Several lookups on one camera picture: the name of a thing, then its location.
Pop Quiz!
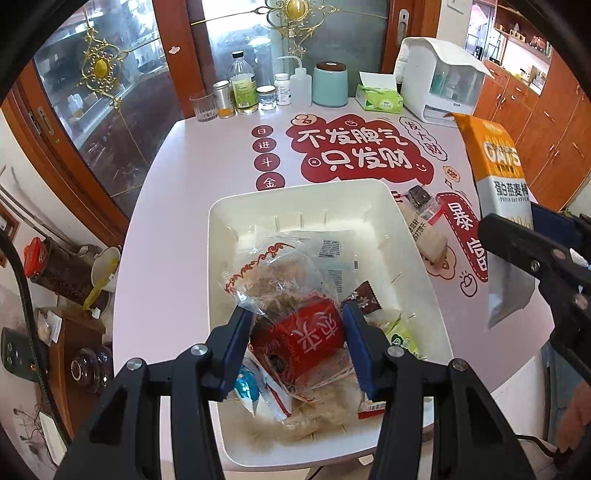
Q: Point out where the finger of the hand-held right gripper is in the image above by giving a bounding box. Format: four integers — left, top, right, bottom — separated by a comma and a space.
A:
530, 202, 591, 259
478, 213, 591, 319

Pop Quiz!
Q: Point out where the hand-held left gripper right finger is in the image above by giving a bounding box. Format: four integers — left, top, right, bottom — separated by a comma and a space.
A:
342, 301, 539, 480

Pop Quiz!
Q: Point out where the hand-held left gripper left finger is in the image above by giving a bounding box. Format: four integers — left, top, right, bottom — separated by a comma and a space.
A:
54, 302, 257, 480

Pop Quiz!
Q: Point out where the small green snack packet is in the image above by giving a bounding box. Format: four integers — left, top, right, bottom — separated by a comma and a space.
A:
374, 309, 428, 361

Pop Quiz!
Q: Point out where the red snack packet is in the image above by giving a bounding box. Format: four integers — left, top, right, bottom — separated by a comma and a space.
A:
249, 298, 352, 393

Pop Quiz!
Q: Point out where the orange and white oat bar bag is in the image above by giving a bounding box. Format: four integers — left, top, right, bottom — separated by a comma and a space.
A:
452, 113, 543, 330

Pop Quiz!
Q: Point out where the blue and white snack packet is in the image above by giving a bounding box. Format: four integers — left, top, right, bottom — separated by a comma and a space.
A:
233, 355, 296, 423

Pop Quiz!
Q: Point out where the clear bag of floss cakes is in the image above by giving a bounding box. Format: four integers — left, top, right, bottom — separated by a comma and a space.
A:
224, 233, 345, 333

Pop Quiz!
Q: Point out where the white plastic basket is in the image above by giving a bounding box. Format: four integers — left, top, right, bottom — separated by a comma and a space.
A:
207, 178, 455, 469

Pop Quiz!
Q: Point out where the person's right forearm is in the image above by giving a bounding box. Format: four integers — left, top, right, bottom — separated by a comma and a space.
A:
556, 381, 591, 455

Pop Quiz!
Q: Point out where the person's blue clothing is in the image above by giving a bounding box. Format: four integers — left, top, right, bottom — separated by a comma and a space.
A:
540, 346, 573, 444

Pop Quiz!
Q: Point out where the beige snack bar packet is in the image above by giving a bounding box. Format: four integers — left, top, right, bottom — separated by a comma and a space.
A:
397, 196, 451, 264

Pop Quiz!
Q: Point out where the white barcode snack packet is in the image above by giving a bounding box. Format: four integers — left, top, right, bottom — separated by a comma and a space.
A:
252, 226, 370, 305

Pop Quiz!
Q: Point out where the dark brown clear snack packet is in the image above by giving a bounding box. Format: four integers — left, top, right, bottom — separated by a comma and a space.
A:
406, 185, 437, 220

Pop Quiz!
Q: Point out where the printed pink table cover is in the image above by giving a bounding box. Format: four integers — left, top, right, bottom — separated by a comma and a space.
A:
113, 99, 555, 480

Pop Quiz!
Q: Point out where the round glass jar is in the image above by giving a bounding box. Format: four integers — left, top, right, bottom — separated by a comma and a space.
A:
69, 346, 114, 393

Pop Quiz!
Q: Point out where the yellow plastic scoop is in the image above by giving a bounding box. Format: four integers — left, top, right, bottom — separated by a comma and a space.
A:
83, 272, 116, 310

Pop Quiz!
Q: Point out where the white pot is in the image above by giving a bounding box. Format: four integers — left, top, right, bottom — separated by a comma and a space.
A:
90, 246, 122, 294

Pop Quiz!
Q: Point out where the white countertop appliance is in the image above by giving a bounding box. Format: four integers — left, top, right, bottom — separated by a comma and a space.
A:
397, 37, 495, 123

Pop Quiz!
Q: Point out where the wooden side table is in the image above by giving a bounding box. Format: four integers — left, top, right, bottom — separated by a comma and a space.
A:
34, 307, 114, 444

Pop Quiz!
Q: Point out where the green tissue box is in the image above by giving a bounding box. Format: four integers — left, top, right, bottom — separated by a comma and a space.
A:
355, 71, 403, 114

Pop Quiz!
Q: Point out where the dark jar with red lid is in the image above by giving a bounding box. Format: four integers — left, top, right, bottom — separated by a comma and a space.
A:
24, 237, 100, 308

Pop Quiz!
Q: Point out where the black phone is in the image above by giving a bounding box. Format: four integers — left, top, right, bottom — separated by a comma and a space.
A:
0, 327, 38, 383

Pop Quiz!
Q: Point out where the teal canister with brown lid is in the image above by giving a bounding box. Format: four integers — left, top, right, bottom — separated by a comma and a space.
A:
312, 61, 349, 108

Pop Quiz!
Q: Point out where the clear glass cup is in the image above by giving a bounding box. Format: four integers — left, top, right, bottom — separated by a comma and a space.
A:
189, 92, 218, 123

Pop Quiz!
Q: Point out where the small metal can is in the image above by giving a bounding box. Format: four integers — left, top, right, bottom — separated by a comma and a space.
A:
212, 80, 236, 119

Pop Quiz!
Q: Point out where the small glass jar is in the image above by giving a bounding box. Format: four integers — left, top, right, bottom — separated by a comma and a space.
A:
256, 86, 278, 112

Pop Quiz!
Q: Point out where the clear squeeze bottle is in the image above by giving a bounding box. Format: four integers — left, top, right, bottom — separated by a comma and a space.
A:
277, 55, 315, 104

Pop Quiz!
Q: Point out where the glass bottle with yellow liquid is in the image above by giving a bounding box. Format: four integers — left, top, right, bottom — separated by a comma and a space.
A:
229, 51, 259, 114

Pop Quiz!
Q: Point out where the white pill bottle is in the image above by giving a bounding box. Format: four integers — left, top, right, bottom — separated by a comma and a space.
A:
274, 73, 293, 106

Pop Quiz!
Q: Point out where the wooden frosted glass door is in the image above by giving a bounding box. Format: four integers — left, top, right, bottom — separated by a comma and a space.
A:
185, 0, 416, 100

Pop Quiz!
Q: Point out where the glass display cabinet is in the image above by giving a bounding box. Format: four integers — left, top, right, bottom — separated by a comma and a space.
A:
14, 0, 213, 232

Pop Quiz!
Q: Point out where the wooden cabinet with handles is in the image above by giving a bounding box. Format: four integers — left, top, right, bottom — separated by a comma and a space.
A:
471, 46, 591, 213

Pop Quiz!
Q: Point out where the wooden wall shelf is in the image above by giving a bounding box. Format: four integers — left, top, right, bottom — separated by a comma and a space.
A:
466, 0, 555, 65

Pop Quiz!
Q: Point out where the black cable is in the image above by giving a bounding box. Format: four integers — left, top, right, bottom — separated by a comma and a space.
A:
0, 231, 75, 444

